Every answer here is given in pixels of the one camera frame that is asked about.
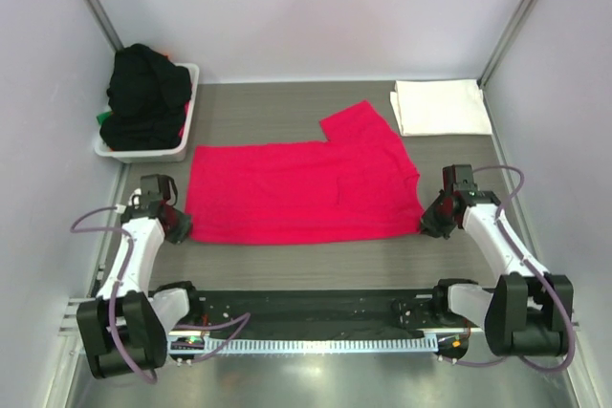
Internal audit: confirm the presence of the white perforated plastic basket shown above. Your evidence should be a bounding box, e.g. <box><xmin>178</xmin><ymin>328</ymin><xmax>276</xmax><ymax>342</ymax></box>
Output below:
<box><xmin>94</xmin><ymin>63</ymin><xmax>200</xmax><ymax>164</ymax></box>

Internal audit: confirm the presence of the red t shirt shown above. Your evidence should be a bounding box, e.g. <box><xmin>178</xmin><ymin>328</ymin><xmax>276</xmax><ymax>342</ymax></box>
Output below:
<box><xmin>186</xmin><ymin>100</ymin><xmax>424</xmax><ymax>245</ymax></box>

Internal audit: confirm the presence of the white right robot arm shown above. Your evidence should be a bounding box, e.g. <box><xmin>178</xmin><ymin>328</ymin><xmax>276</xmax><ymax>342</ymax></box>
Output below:
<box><xmin>420</xmin><ymin>164</ymin><xmax>576</xmax><ymax>364</ymax></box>

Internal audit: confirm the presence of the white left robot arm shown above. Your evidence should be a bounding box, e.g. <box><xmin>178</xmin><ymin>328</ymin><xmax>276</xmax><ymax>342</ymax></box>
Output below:
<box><xmin>76</xmin><ymin>174</ymin><xmax>204</xmax><ymax>383</ymax></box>

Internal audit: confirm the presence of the green garment in basket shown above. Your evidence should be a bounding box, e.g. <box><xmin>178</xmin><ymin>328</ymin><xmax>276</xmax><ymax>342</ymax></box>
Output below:
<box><xmin>96</xmin><ymin>112</ymin><xmax>113</xmax><ymax>125</ymax></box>

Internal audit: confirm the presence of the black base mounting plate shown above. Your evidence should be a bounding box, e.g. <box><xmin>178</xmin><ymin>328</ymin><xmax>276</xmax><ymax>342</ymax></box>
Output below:
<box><xmin>194</xmin><ymin>288</ymin><xmax>481</xmax><ymax>334</ymax></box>

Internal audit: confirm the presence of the black t shirt pile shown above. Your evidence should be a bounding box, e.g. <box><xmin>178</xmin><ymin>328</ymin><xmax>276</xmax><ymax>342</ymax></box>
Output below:
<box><xmin>99</xmin><ymin>44</ymin><xmax>192</xmax><ymax>152</ymax></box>

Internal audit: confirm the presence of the folded white t shirt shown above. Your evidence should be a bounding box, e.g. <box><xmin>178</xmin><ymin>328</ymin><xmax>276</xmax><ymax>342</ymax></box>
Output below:
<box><xmin>389</xmin><ymin>79</ymin><xmax>492</xmax><ymax>137</ymax></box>

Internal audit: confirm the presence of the white slotted cable duct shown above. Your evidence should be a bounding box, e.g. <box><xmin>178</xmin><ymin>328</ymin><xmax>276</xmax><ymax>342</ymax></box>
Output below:
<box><xmin>168</xmin><ymin>333</ymin><xmax>438</xmax><ymax>355</ymax></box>

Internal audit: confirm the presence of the aluminium frame rail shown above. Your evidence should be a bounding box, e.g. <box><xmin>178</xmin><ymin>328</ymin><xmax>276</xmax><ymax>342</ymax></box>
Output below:
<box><xmin>58</xmin><ymin>298</ymin><xmax>94</xmax><ymax>336</ymax></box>

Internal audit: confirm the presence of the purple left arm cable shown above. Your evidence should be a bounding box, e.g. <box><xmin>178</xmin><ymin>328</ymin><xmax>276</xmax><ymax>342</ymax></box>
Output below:
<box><xmin>70</xmin><ymin>205</ymin><xmax>159</xmax><ymax>385</ymax></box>

